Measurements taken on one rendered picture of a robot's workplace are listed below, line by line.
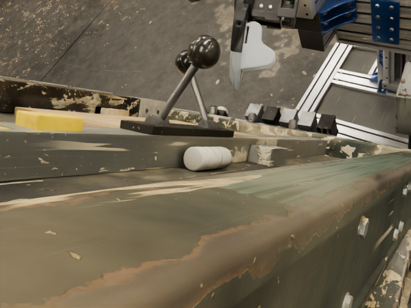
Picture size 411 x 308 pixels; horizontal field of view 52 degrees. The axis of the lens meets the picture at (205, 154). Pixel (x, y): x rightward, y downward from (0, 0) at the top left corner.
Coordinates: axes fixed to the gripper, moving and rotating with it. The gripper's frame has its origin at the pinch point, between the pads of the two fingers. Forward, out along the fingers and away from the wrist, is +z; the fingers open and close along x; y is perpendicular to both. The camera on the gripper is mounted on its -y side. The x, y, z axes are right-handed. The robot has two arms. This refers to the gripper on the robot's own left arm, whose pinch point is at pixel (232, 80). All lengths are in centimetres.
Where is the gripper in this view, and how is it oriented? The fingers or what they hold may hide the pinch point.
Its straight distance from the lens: 60.0
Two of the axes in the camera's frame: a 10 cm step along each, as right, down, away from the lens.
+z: -1.5, 9.8, 1.1
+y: 9.7, 1.7, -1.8
